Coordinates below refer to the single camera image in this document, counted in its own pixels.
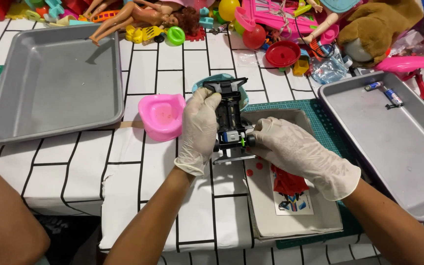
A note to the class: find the pink toy potty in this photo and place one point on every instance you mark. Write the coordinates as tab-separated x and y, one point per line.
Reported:
162	116

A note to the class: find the small yellow toy cup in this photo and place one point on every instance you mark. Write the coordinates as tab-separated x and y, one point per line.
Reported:
300	67

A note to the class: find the person's right hand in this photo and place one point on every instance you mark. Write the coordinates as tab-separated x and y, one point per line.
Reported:
300	154

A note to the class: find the white sticker sheet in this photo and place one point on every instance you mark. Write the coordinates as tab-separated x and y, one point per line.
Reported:
296	205

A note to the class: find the brown-haired toy doll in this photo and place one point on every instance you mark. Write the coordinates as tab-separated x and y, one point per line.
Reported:
138	16

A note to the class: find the light blue toy plate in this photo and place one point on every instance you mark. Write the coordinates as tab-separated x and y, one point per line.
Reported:
201	83

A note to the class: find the grey metal baking tray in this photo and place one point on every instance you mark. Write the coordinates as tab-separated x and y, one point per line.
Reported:
55	81
388	147

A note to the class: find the red toy plate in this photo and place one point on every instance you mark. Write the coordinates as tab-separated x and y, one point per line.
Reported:
282	53

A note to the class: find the small black plastic part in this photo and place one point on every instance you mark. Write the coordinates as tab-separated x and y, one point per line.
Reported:
389	106

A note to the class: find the brown plush toy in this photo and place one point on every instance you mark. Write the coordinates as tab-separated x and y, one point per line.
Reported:
377	22

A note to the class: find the black toy car chassis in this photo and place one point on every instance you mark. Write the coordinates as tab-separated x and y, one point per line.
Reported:
229	110

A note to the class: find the pale toy doll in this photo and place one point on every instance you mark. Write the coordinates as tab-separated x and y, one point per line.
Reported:
324	25

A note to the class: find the yellow toy ball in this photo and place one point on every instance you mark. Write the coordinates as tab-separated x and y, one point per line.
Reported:
228	9

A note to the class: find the pink plastic toy shell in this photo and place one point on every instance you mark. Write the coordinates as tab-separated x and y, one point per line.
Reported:
405	63

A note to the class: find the red foam puzzle piece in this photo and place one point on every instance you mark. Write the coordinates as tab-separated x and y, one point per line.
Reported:
196	35

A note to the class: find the clear plastic bag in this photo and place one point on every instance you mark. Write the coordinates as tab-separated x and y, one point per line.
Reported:
328	68

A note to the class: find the pink toy basket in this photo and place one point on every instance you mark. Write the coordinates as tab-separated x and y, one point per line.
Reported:
271	18

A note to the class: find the red plastic car body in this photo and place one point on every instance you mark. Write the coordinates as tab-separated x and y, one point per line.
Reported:
288	183

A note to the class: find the red toy ball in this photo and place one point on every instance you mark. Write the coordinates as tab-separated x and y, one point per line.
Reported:
254	36

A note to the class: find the white brick-pattern tablecloth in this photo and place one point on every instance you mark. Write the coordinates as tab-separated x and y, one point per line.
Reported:
153	191

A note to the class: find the person's leg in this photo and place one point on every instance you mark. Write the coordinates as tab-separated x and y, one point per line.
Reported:
2	217

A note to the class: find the shallow grey cardboard box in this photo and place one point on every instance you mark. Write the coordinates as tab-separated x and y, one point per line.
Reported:
293	221

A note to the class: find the heap of assorted toys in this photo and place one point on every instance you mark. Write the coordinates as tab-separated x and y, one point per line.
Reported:
50	9

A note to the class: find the person's left hand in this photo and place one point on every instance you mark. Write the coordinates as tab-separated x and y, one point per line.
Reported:
197	128

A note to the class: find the yellow toy spatula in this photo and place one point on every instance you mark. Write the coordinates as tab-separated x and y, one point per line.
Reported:
144	34

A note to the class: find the blue battery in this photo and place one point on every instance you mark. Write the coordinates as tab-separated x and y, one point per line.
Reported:
373	86
393	97

